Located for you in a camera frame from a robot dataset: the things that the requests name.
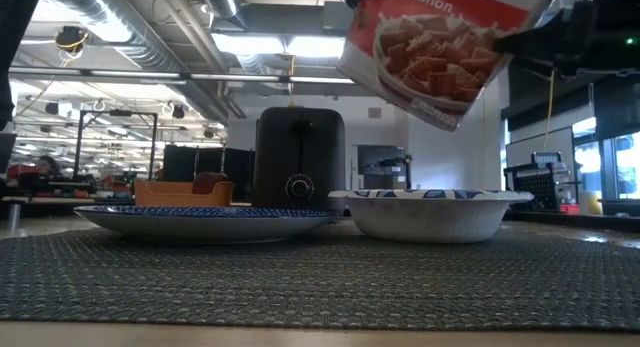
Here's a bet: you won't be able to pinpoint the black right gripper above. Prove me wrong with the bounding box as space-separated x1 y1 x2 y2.
492 0 640 81

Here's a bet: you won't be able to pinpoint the red white cereal box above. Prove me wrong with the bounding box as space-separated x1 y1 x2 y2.
337 0 559 133

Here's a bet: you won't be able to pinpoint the black two-slot toaster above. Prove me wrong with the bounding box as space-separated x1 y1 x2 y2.
251 105 347 212

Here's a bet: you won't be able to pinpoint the dark red apple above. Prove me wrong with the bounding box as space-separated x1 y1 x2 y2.
191 171 230 196

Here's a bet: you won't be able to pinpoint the black tool cart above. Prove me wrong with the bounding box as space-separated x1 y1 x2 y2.
503 151 581 213

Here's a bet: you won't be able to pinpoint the grey woven placemat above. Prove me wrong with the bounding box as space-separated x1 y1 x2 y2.
0 219 640 333

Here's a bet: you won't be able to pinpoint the black partition panels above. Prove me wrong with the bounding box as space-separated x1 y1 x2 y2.
162 145 255 203

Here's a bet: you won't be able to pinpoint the blue patterned plate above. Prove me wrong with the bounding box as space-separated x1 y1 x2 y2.
73 204 341 246

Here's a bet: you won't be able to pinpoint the long ceiling light strip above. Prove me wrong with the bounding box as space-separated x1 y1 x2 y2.
8 68 357 86

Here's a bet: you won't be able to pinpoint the orange plastic basket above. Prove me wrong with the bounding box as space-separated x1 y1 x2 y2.
133 178 235 208

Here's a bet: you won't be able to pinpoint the person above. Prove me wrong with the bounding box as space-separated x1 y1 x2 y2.
35 155 65 182

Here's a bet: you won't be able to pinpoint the silver ceiling duct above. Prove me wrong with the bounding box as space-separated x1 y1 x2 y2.
43 0 232 124

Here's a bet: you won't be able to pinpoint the black metal rig frame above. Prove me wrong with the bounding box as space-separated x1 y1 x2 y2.
73 109 159 182

